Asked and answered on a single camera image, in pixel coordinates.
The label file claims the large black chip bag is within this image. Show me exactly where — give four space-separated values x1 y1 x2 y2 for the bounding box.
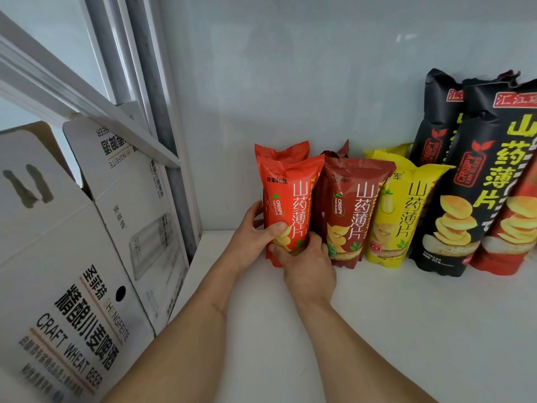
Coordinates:
409 77 537 277
409 68 521 168

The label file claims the person's right forearm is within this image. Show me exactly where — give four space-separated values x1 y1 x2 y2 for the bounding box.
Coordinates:
291 296 439 403

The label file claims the dark red chip bag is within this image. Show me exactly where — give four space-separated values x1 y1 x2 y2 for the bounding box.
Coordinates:
319 157 397 269
312 139 351 231

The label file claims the person's right hand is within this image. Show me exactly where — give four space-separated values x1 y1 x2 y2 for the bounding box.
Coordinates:
268 231 337 308

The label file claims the white metal shelf frame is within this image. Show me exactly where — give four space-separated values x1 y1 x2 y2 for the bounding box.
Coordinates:
0 0 203 261

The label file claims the person's left forearm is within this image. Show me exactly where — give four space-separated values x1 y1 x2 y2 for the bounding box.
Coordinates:
101 252 252 403

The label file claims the orange chip bag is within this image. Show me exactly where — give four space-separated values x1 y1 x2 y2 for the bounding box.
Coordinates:
254 141 311 206
257 154 326 268

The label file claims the white cardboard box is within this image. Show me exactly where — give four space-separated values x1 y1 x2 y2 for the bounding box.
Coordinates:
0 100 191 403

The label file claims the large red chip bag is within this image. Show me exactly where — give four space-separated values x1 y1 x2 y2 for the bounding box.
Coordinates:
469 134 537 277

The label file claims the yellow chip bag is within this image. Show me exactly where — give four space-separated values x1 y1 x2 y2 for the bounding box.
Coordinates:
364 163 456 269
363 142 414 172

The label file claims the person's left hand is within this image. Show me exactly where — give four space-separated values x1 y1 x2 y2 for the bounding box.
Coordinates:
224 200 290 276

